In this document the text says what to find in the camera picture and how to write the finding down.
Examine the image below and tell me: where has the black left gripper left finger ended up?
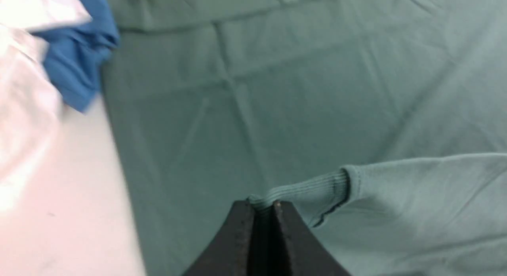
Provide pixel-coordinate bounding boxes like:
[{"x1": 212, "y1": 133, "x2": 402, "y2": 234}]
[{"x1": 184, "y1": 201, "x2": 255, "y2": 276}]

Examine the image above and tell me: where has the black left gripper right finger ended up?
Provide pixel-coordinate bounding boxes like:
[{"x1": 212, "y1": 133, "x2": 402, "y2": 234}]
[{"x1": 272, "y1": 201, "x2": 350, "y2": 276}]

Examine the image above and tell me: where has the green long-sleeve shirt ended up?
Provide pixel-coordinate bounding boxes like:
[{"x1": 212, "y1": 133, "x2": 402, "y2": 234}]
[{"x1": 103, "y1": 0, "x2": 507, "y2": 276}]

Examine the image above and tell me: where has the white garment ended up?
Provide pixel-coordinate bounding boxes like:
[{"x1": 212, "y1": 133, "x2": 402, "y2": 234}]
[{"x1": 0, "y1": 0, "x2": 91, "y2": 211}]

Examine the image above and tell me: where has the blue garment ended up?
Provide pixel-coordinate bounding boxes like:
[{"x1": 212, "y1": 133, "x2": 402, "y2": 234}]
[{"x1": 34, "y1": 0, "x2": 120, "y2": 112}]

